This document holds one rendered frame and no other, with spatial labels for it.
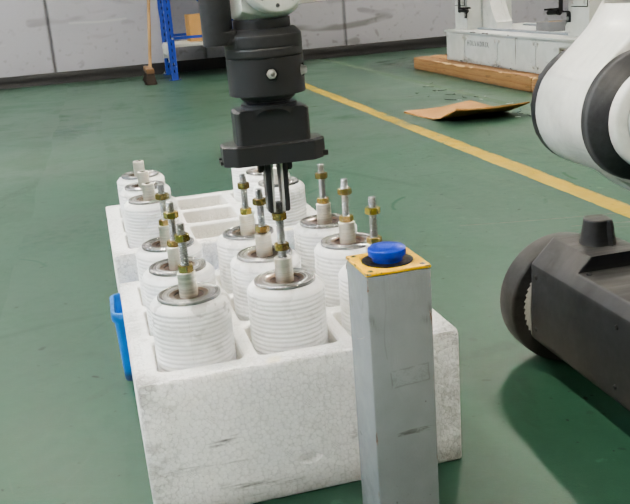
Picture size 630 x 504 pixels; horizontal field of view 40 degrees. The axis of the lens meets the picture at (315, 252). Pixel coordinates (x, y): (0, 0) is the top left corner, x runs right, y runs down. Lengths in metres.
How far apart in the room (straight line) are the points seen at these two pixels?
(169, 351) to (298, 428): 0.18
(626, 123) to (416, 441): 0.40
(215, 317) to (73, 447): 0.36
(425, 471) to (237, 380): 0.24
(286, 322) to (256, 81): 0.28
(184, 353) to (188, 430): 0.09
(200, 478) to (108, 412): 0.34
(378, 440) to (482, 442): 0.28
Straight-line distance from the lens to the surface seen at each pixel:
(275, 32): 0.97
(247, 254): 1.18
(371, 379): 0.91
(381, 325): 0.89
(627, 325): 1.13
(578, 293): 1.22
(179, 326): 1.02
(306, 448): 1.08
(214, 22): 0.98
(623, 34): 1.02
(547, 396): 1.32
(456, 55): 5.61
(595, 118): 0.98
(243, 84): 0.98
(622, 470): 1.16
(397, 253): 0.89
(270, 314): 1.04
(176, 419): 1.03
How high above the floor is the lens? 0.59
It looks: 17 degrees down
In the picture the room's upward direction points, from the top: 4 degrees counter-clockwise
